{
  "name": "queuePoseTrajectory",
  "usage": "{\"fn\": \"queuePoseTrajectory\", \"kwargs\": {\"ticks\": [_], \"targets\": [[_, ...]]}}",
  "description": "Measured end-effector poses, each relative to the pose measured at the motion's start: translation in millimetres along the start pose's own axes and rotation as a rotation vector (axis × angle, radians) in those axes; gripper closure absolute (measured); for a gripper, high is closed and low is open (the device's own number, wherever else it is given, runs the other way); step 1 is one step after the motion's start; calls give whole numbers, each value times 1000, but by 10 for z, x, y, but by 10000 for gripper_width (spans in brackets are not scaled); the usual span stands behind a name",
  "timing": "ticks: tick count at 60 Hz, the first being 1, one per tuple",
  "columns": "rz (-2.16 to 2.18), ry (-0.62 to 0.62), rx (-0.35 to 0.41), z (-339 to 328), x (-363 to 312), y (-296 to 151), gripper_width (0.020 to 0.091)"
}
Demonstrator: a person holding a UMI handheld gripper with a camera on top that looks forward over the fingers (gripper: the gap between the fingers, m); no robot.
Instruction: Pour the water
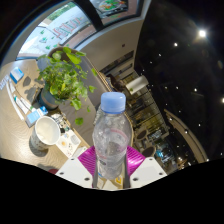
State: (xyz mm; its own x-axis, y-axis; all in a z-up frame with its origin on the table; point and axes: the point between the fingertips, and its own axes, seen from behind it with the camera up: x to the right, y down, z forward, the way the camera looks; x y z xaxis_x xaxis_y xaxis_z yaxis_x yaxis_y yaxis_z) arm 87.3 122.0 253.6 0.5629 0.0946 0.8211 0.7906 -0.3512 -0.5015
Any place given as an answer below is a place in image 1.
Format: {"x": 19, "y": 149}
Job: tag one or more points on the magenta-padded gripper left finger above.
{"x": 75, "y": 171}

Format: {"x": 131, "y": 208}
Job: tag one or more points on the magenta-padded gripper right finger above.
{"x": 145, "y": 170}

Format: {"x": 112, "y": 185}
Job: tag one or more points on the clear blue-capped water bottle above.
{"x": 111, "y": 140}

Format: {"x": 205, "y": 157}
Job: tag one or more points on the group of oval-backed chairs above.
{"x": 153, "y": 146}

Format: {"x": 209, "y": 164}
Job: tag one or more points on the printed white paper sheet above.
{"x": 68, "y": 143}

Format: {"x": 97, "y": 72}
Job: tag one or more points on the white lettered mug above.
{"x": 45, "y": 133}

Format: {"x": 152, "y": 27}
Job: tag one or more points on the light blue upright carton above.
{"x": 35, "y": 116}

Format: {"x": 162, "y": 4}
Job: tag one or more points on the white tube with green cap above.
{"x": 21, "y": 105}

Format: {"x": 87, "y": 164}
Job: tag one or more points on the green potted plant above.
{"x": 63, "y": 80}

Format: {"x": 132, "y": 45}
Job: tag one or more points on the bright blue small box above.
{"x": 16, "y": 74}

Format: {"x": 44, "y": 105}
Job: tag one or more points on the group of ceiling spotlights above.
{"x": 201, "y": 33}

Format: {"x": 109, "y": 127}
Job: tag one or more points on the framed colourful wall poster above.
{"x": 113, "y": 6}

